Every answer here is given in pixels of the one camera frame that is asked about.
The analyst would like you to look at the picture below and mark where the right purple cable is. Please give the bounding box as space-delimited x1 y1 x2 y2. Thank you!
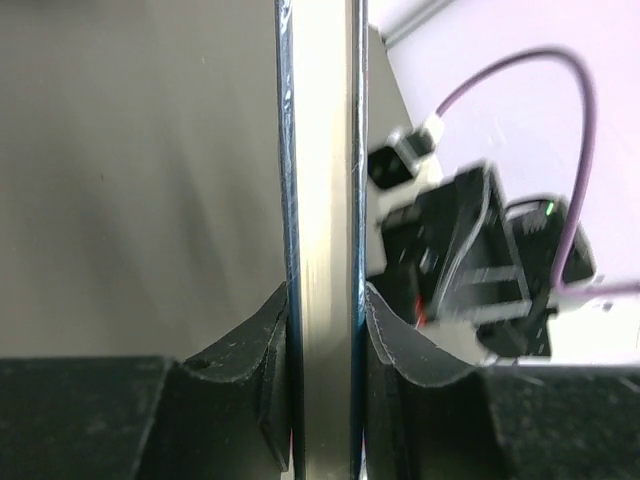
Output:
434 46 640 296

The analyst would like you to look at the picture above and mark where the aluminium frame profile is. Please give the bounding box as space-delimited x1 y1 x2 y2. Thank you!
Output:
380 0 453 50

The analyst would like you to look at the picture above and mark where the dark blue castle book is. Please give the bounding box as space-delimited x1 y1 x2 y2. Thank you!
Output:
275 1 368 479

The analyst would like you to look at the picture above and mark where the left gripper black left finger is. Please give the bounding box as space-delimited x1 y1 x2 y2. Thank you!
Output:
1 287 291 479

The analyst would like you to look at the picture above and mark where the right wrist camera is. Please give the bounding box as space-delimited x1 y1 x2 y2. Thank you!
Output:
367 113 445 191

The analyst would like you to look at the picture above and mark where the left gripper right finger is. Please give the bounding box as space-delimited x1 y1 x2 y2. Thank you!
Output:
364 289 639 479

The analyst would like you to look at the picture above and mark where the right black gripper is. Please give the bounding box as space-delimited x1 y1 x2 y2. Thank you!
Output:
379 162 551 358

